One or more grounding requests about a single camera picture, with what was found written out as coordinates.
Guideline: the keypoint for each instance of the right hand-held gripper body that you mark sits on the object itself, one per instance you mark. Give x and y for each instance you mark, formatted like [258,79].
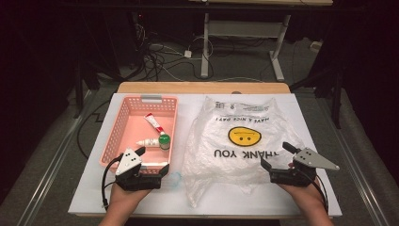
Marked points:
[309,160]

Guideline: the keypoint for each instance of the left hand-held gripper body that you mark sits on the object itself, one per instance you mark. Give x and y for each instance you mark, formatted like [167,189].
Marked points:
[128,163]

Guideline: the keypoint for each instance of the small white dropper bottle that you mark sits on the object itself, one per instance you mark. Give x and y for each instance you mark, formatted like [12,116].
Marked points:
[149,142]

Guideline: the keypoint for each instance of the pink plastic basket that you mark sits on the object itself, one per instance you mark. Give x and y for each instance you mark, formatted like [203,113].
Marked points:
[135,128]

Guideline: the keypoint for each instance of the red and white tube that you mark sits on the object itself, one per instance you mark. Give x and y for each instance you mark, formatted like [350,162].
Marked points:
[154,123]

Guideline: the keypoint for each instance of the white plastic bag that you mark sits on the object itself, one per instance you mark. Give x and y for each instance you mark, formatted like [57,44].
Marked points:
[219,163]

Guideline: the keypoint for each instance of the person's left hand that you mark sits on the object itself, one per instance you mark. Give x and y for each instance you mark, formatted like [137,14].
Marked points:
[125,197]

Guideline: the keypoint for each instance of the person's right hand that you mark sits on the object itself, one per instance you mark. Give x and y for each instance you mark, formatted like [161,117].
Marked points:
[306,196]

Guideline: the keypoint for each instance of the clear plastic piece blue rim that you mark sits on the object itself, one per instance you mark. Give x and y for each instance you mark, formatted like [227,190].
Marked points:
[176,180]

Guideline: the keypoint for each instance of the black stand leg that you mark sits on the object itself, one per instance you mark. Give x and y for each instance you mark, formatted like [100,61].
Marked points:
[337,103]

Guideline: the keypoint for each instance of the white power adapter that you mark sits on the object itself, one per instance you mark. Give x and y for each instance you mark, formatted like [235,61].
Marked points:
[188,54]

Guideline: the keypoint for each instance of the white desk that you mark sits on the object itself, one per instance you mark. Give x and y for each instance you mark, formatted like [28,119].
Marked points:
[204,47]

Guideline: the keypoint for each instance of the metal floor rail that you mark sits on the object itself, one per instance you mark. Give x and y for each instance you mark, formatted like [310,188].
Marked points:
[363,188]
[51,175]

